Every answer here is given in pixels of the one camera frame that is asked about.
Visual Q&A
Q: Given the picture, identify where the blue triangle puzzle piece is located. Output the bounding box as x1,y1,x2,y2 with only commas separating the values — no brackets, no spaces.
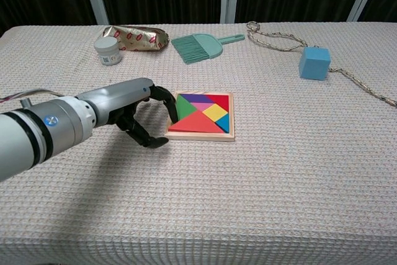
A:
213,112,230,133

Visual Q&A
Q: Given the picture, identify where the multicolour wire bundle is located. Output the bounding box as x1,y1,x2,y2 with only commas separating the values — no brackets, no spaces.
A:
0,89,65,105

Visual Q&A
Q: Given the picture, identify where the wooden tangram tray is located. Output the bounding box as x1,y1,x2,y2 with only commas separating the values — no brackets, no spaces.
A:
164,91,236,142

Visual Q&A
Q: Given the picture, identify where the gold foil snack bag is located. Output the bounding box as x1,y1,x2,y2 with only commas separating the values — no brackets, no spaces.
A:
102,25,170,53

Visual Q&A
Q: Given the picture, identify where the beige woven tablecloth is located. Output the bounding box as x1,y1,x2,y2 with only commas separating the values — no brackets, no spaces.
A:
0,22,397,265

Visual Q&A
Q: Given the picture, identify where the teal hand brush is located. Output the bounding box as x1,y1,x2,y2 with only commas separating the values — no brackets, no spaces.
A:
171,34,246,65

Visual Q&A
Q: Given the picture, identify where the braided beige rope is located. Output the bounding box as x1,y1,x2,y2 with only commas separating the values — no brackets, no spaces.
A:
246,21,397,108

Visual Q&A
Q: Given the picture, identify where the yellow square tangram piece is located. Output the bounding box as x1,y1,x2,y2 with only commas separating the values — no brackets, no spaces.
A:
202,104,229,122

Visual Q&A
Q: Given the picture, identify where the purple parallelogram tangram piece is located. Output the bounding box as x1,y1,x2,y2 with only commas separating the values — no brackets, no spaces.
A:
180,93,218,104

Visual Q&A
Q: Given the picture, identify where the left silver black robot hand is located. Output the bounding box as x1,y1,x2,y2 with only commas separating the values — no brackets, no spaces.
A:
76,78,180,149

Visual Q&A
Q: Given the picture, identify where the red triangle tangram piece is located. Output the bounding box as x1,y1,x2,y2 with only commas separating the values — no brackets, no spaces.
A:
206,94,230,109

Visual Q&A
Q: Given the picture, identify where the green triangle tangram piece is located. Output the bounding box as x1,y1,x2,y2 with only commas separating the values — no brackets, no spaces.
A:
175,94,199,122

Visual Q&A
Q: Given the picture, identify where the blue foam cube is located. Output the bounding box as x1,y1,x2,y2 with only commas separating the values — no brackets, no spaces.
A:
298,47,332,81

